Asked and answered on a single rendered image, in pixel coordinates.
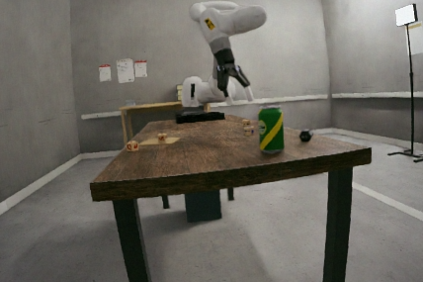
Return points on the green drink can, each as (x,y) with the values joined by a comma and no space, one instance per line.
(271,129)

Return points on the beige square mat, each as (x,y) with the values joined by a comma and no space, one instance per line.
(155,141)

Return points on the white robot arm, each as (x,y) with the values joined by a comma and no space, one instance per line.
(217,29)

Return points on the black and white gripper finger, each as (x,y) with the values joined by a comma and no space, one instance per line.
(222,83)
(242,80)

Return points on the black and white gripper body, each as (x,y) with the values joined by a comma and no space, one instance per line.
(226,59)

